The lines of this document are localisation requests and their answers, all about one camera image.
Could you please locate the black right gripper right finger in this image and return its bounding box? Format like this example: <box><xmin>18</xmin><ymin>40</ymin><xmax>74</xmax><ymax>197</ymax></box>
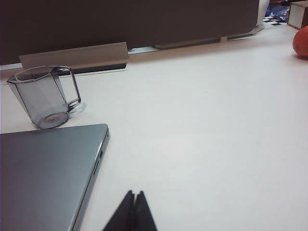
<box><xmin>132</xmin><ymin>190</ymin><xmax>158</xmax><ymax>231</ymax></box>

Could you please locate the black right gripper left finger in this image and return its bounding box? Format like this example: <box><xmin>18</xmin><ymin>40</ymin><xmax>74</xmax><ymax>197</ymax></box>
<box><xmin>102</xmin><ymin>190</ymin><xmax>135</xmax><ymax>231</ymax></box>

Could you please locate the clear water cup with handle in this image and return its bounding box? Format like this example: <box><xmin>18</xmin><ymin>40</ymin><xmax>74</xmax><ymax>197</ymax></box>
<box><xmin>6</xmin><ymin>65</ymin><xmax>82</xmax><ymax>129</ymax></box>

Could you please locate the grey Dell laptop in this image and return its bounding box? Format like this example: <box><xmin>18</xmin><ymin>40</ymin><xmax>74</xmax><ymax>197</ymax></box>
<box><xmin>0</xmin><ymin>123</ymin><xmax>110</xmax><ymax>231</ymax></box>

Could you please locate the beige desk partition screen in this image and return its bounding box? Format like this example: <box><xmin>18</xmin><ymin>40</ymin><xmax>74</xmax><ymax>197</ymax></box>
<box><xmin>0</xmin><ymin>0</ymin><xmax>259</xmax><ymax>66</ymax></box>

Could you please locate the orange fruit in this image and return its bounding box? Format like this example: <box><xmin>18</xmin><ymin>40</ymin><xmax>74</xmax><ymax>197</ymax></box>
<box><xmin>292</xmin><ymin>26</ymin><xmax>308</xmax><ymax>59</ymax></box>

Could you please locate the black white checkerboard sheet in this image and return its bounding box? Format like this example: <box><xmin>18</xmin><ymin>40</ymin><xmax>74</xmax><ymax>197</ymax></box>
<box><xmin>263</xmin><ymin>14</ymin><xmax>290</xmax><ymax>27</ymax></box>

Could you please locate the blue patterned cloth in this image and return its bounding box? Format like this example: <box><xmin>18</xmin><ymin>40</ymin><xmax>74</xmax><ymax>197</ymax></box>
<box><xmin>264</xmin><ymin>1</ymin><xmax>292</xmax><ymax>20</ymax></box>

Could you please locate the white cardboard box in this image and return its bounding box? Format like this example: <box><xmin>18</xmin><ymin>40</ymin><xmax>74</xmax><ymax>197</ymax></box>
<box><xmin>287</xmin><ymin>1</ymin><xmax>308</xmax><ymax>31</ymax></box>

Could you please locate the beige cable tray lid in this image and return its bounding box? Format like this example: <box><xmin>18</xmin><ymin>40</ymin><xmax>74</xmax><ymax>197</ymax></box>
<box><xmin>18</xmin><ymin>41</ymin><xmax>129</xmax><ymax>73</ymax></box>

